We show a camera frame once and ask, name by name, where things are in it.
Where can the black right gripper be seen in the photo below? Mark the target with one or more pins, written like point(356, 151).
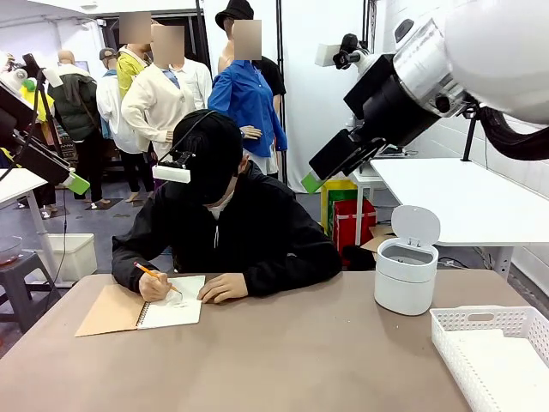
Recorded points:
point(386, 98)

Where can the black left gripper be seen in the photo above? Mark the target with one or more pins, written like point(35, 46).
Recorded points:
point(10, 116)

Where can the yellow pencil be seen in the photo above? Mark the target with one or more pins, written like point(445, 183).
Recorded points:
point(143, 268)

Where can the spiral notebook with brown cover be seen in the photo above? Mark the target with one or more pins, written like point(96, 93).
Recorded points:
point(116, 309)

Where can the person's left forearm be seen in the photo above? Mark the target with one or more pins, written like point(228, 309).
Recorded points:
point(291, 276)

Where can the person's right forearm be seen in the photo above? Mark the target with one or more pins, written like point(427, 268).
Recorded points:
point(128, 264)

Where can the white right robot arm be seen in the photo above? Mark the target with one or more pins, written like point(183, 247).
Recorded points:
point(497, 51)

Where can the person's right hand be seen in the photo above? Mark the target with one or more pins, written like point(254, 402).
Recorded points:
point(154, 287)

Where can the person's left hand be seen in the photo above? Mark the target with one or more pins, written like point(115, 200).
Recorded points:
point(223, 287)

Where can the small white table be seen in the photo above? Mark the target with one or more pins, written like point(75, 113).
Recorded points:
point(369, 180)

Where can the yellow and green bag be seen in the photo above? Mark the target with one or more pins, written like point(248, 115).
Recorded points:
point(339, 186)

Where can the white side table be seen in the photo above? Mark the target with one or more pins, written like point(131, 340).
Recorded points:
point(17, 182)

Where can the mannequin in colourful clothes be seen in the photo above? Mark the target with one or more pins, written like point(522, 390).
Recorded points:
point(45, 109)

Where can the mannequin in white shirt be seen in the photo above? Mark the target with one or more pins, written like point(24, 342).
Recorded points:
point(107, 103)

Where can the red bag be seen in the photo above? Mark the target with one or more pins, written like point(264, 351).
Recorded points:
point(347, 232)

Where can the white storage box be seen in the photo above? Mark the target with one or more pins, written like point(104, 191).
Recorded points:
point(77, 257)

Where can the brown cardboard sheet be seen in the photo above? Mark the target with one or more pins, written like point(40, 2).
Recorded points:
point(379, 236)

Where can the clear glass bowl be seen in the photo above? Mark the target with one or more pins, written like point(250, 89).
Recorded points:
point(10, 253)

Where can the grey plastic stool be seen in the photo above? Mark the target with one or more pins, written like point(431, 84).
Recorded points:
point(25, 266)

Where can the mannequin in black t-shirt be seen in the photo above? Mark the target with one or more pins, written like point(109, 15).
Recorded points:
point(272, 77)

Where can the mannequin in cream jacket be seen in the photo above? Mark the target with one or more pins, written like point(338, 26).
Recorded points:
point(154, 98)

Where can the mannequin in yellow jacket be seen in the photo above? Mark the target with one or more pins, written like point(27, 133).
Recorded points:
point(126, 70)

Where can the black tripod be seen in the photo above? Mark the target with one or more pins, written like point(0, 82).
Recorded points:
point(468, 141)

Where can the person in black jacket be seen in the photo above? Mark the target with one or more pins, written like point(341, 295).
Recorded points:
point(257, 223)

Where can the mannequin in blue shirt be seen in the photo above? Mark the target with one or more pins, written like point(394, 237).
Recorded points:
point(244, 94)

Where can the black stand pole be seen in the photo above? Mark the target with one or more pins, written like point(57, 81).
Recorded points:
point(279, 43)
point(202, 26)
point(365, 17)

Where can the black cap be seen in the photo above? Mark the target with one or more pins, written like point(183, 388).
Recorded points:
point(210, 150)

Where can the person's head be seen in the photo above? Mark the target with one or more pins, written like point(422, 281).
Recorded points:
point(223, 210)

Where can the white lidded trash bin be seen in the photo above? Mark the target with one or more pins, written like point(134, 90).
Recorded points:
point(401, 287)

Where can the black bucket hat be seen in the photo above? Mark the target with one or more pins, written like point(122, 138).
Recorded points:
point(235, 10)

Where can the white perforated plastic basket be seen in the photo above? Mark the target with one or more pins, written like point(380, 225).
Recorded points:
point(446, 339)

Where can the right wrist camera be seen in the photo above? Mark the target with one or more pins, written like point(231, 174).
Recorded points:
point(343, 53)

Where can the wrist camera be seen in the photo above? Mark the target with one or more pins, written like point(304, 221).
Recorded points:
point(343, 53)
point(13, 81)

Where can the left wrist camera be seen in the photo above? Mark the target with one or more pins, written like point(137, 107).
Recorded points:
point(13, 81)

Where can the white head-mounted camera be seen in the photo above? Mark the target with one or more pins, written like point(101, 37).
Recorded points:
point(171, 173)

